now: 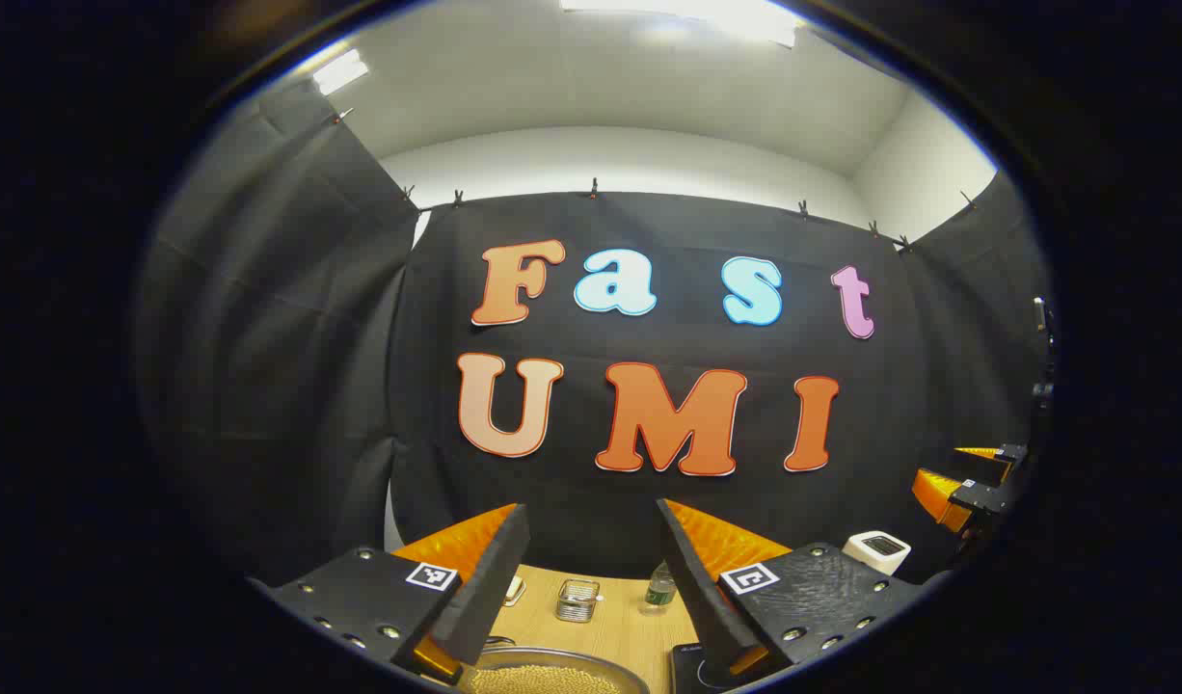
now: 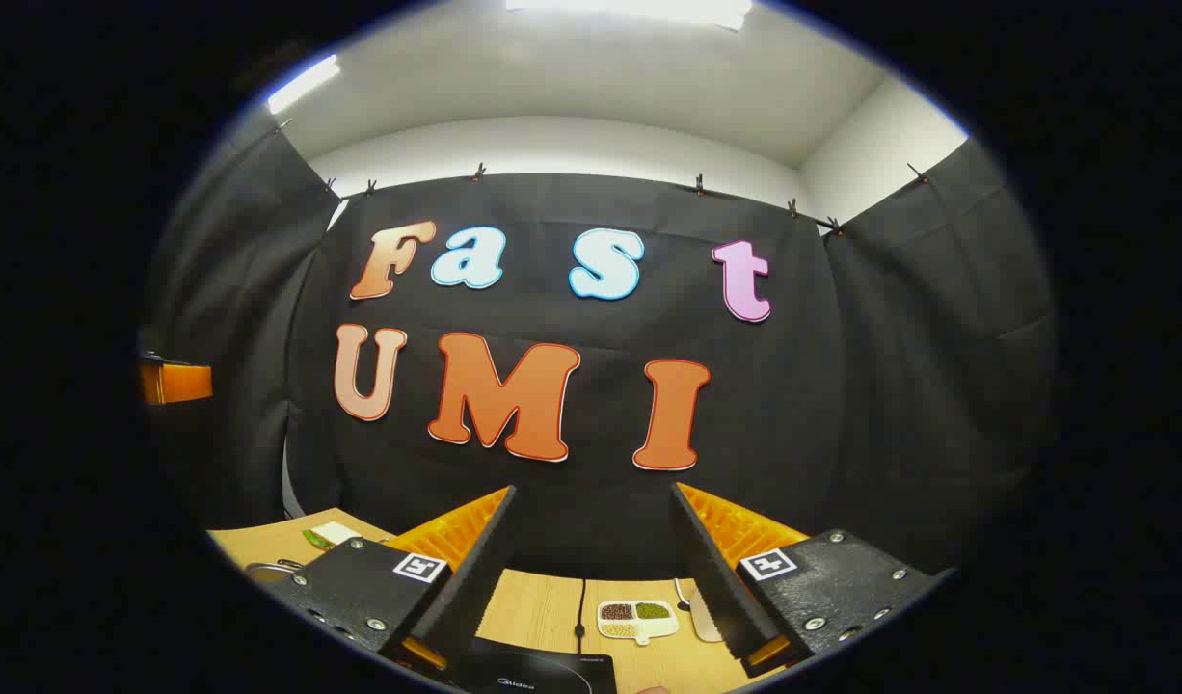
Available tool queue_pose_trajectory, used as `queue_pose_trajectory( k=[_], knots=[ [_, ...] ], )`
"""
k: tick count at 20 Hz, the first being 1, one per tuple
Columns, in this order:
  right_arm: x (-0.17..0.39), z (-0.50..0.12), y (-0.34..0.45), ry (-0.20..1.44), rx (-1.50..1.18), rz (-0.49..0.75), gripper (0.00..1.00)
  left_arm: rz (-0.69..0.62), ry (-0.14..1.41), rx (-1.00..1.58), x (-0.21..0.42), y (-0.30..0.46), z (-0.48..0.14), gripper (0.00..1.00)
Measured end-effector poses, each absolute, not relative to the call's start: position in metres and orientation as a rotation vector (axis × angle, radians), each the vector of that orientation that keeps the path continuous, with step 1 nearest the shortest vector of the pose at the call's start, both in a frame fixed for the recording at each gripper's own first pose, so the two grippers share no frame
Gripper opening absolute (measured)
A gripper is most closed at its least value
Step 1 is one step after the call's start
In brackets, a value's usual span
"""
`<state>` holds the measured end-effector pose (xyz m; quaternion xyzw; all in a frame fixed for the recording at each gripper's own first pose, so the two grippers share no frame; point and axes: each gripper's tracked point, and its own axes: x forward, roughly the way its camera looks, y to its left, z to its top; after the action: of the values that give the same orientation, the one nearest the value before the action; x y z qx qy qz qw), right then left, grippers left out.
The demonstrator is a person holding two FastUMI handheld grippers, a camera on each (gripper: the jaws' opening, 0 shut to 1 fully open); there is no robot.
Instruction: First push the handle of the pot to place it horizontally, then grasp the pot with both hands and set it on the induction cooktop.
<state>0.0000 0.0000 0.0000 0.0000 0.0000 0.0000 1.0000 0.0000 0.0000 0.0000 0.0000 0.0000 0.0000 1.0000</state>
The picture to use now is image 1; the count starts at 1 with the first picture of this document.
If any white box appliance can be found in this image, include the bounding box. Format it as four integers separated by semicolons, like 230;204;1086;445
842;530;912;576

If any dark metal stand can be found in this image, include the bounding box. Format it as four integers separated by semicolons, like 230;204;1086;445
1033;297;1061;411

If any steel pot with black handle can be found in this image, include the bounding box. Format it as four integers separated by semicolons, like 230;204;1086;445
456;636;652;694

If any steel wire basket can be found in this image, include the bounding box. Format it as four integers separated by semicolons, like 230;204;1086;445
555;578;602;624

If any black induction cooktop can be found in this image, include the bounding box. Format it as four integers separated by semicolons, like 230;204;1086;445
670;644;746;694

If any ceiling light panel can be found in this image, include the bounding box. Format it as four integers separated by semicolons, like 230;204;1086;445
560;0;804;47
311;48;370;95

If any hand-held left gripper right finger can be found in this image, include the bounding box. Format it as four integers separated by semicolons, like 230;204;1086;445
655;496;931;683

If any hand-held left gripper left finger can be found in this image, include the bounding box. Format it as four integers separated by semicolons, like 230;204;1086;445
249;501;532;687

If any pile of soybeans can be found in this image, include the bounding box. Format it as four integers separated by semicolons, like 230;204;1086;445
470;665;623;694

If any clear plastic water bottle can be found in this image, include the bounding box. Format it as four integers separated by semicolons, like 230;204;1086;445
642;562;679;616

